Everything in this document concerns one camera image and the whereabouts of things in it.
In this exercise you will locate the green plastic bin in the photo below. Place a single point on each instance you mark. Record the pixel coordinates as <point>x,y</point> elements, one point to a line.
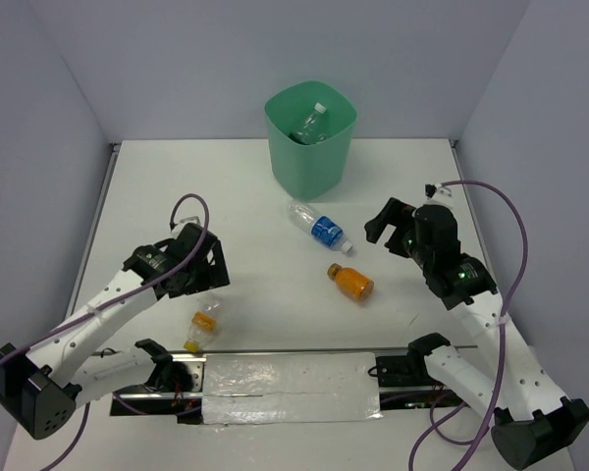
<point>308,171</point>

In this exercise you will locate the black metal base rail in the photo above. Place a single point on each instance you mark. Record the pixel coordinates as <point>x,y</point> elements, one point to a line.
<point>400,385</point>

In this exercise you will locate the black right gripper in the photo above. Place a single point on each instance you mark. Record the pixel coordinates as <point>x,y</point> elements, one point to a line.
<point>374,228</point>

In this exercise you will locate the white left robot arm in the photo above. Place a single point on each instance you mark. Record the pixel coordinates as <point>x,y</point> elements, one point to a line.
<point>42,385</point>

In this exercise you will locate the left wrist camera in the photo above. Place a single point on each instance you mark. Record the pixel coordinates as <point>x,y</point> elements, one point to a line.
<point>179,226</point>

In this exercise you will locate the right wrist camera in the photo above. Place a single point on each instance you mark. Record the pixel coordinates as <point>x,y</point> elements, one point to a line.
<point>436,194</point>

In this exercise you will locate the silver tape patch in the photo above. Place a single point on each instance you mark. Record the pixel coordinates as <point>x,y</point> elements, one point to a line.
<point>289,388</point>

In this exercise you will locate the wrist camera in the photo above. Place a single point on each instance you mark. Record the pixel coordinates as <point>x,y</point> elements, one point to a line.
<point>179,226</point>
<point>436,194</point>

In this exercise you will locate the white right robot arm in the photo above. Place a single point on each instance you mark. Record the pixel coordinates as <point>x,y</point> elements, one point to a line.
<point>532,416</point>

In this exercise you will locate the green label clear bottle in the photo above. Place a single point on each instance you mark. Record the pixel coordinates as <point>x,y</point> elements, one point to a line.
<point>316,121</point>

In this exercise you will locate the orange label bottle yellow cap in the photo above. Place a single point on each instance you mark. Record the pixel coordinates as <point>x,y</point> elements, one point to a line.
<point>204,324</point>

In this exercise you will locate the blue label bottle white cap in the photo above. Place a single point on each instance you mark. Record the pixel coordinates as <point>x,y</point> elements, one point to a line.
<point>319,226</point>

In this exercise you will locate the orange juice bottle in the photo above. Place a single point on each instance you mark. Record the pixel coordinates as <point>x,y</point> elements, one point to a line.
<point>350,282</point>

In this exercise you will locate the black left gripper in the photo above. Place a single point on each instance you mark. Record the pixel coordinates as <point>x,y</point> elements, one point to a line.
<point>214,276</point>

